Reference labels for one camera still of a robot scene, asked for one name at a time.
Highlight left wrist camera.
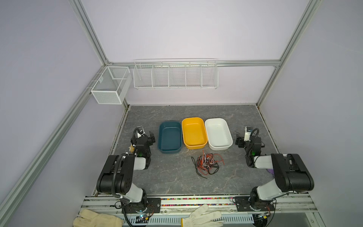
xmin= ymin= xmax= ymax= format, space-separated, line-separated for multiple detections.
xmin=135 ymin=126 xmax=146 ymax=138

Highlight yellow plastic bin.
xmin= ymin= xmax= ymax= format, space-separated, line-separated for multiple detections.
xmin=181 ymin=117 xmax=208 ymax=150

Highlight white plastic bin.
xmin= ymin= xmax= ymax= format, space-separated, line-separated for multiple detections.
xmin=205 ymin=118 xmax=233 ymax=151

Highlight white mesh box basket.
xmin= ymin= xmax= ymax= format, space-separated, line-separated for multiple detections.
xmin=91 ymin=66 xmax=132 ymax=105

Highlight work glove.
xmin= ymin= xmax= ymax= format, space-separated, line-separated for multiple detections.
xmin=73 ymin=209 xmax=124 ymax=227
xmin=181 ymin=204 xmax=224 ymax=227

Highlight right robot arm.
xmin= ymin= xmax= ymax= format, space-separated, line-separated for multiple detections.
xmin=235 ymin=135 xmax=314 ymax=211

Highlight right work glove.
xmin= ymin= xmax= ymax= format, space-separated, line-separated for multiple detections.
xmin=181 ymin=204 xmax=224 ymax=227

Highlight teal plastic bin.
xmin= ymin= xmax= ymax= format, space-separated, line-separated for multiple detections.
xmin=158 ymin=121 xmax=182 ymax=154

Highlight left work glove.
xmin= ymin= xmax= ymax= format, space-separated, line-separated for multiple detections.
xmin=73 ymin=209 xmax=124 ymax=227

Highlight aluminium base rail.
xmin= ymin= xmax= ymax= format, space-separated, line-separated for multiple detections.
xmin=79 ymin=194 xmax=318 ymax=225

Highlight red cables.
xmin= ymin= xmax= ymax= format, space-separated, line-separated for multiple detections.
xmin=190 ymin=150 xmax=225 ymax=179

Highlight white wire shelf basket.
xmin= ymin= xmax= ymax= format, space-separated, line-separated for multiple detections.
xmin=133 ymin=58 xmax=219 ymax=89

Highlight purple object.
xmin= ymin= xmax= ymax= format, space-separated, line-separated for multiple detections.
xmin=267 ymin=169 xmax=274 ymax=175

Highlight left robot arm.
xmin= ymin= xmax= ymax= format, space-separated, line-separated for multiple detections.
xmin=96 ymin=128 xmax=156 ymax=213

